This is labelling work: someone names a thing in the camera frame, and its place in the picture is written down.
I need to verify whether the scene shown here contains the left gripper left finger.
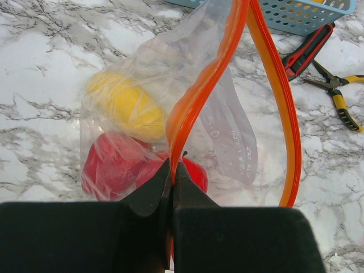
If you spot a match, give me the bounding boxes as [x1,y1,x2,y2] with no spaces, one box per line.
[1,161,171,272]

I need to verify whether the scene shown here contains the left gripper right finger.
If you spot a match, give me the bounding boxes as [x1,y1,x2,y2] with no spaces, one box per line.
[173,164,325,272]

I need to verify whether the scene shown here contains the red bell pepper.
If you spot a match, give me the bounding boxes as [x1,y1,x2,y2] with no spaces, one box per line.
[82,131,152,201]

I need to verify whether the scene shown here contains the yellow lemon front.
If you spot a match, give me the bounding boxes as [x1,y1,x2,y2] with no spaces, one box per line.
[86,71,166,143]

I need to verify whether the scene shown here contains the clear zip top bag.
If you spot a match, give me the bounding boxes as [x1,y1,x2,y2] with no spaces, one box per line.
[80,1,302,246]

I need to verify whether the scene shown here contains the blue plastic basket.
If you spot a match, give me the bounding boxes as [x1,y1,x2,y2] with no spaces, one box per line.
[169,0,356,36]

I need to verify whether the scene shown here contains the yellow handled pliers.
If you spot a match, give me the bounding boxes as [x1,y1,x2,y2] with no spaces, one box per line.
[304,60,363,133]

